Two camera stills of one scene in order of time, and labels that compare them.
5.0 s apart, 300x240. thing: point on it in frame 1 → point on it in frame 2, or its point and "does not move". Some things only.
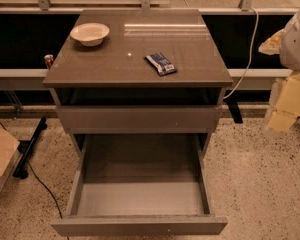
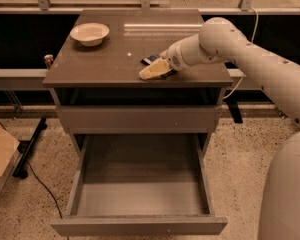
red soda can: x=49 y=58 does not move
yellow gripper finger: x=271 y=45 → x=155 y=69
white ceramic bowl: x=90 y=34 does not move
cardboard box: x=5 y=154 does not move
